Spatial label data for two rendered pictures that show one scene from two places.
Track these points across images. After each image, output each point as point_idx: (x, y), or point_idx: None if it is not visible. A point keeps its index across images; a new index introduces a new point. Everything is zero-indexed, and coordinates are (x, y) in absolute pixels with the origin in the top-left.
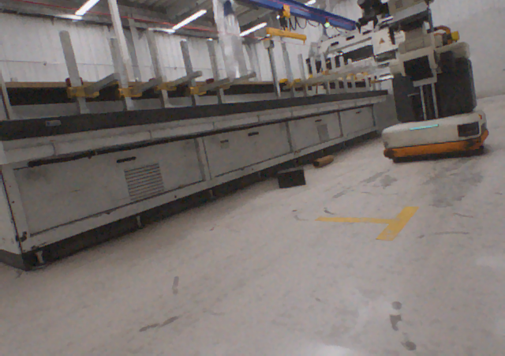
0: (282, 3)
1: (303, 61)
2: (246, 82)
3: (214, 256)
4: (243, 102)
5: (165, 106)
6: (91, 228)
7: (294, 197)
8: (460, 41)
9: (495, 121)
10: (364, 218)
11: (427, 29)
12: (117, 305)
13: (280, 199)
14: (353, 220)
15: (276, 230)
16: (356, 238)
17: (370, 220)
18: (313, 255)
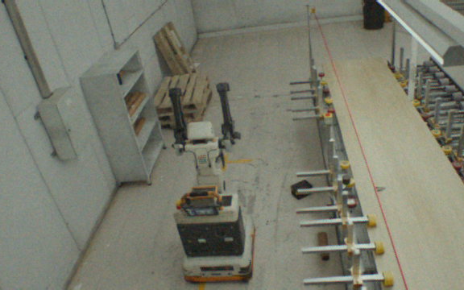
0: (342, 93)
1: (333, 166)
2: (341, 132)
3: (268, 139)
4: (320, 134)
5: (315, 103)
6: None
7: (279, 176)
8: (180, 196)
9: None
10: (235, 162)
11: (198, 192)
12: (271, 126)
13: (287, 173)
14: (238, 160)
15: (261, 152)
16: (233, 153)
17: (233, 161)
18: (240, 146)
